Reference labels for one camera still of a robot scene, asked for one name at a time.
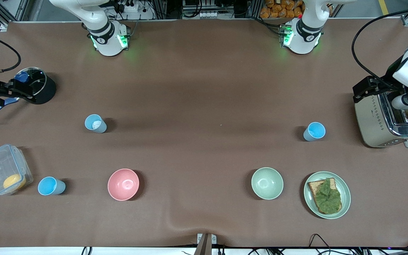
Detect white power strip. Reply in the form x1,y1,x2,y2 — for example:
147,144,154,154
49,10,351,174
114,0,141,13

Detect black pot blue handle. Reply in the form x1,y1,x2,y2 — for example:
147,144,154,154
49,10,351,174
0,67,57,121

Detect blue plastic cup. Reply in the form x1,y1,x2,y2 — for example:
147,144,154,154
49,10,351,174
38,176,66,196
303,122,326,142

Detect brown table mat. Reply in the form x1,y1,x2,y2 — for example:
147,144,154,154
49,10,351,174
0,18,408,248

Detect pink bowl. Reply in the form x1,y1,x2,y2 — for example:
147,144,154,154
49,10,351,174
107,168,140,201

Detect pale green bowl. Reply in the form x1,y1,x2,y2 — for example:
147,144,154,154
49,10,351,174
251,167,284,200

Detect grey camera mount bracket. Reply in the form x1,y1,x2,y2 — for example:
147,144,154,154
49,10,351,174
194,233,217,255

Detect silver toaster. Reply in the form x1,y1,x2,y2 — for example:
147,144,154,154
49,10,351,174
354,89,408,148

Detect blue cup holding paper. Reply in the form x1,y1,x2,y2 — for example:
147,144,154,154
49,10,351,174
85,114,107,134

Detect pale green plate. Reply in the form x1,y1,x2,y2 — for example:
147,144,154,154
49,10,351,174
304,171,351,220

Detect black cable loop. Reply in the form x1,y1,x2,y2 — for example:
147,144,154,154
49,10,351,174
308,233,333,255

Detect toast slice under lettuce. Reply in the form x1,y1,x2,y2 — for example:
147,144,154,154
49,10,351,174
307,178,342,215

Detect orange snack pile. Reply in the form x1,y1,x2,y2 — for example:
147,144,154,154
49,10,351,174
260,0,304,19

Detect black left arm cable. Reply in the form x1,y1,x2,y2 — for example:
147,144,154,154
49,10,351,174
352,5,408,84

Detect orange round food piece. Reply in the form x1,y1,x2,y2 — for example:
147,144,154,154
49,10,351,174
3,174,27,190

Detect black saucepan blue handle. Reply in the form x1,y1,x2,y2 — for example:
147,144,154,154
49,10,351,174
12,67,47,101

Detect green lettuce leaf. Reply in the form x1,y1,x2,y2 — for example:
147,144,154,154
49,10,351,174
314,178,342,214

